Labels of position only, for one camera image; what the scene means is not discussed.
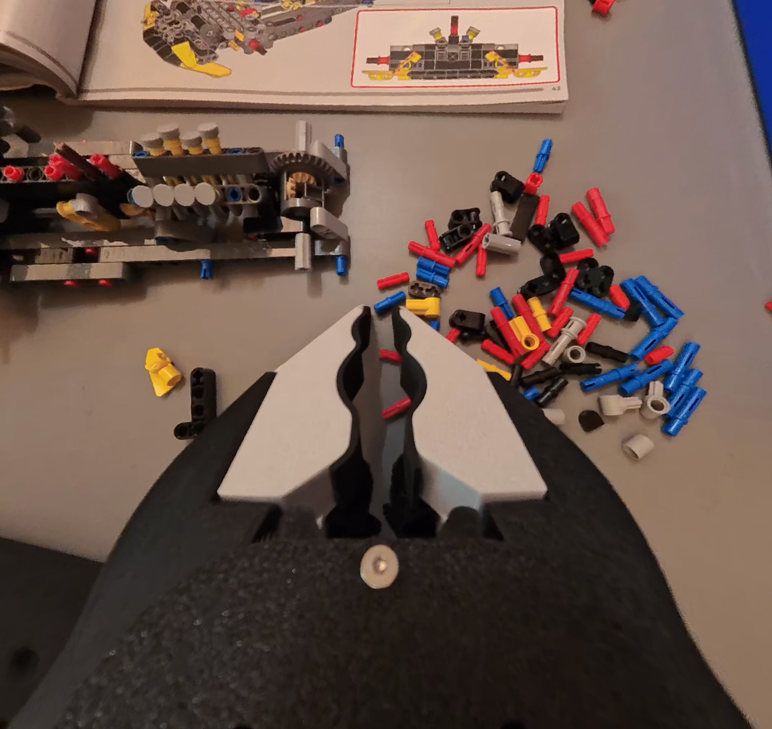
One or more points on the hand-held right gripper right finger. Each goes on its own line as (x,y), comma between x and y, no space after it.
(476,439)

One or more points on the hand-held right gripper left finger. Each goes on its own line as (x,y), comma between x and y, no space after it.
(283,439)

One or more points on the pile of red blue lego pins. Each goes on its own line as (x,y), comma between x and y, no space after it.
(531,331)

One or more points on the small yellow lego piece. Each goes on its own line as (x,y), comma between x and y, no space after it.
(160,373)

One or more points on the grey black lego chassis assembly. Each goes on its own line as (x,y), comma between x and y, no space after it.
(199,165)

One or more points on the white instruction booklet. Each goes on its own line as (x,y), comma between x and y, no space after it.
(271,87)

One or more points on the black lego angle beam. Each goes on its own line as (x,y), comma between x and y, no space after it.
(202,391)

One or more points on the black perforated armrest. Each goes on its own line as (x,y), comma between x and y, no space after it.
(36,620)

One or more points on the blue plastic bin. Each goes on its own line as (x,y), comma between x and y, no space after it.
(754,48)

